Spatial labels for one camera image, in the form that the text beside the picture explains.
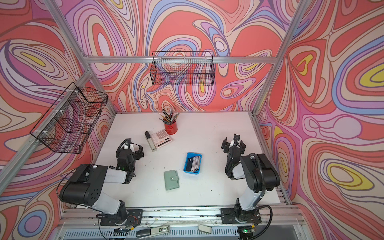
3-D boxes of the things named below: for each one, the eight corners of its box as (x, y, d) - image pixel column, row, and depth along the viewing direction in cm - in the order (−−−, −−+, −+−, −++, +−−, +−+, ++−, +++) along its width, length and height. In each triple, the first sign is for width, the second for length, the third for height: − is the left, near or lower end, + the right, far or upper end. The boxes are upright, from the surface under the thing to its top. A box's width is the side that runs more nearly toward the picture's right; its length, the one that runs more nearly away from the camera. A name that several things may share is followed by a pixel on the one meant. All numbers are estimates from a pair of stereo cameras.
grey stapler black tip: (152, 152, 98) (151, 149, 95) (145, 136, 107) (143, 132, 103) (157, 150, 99) (155, 146, 96) (149, 134, 108) (148, 130, 104)
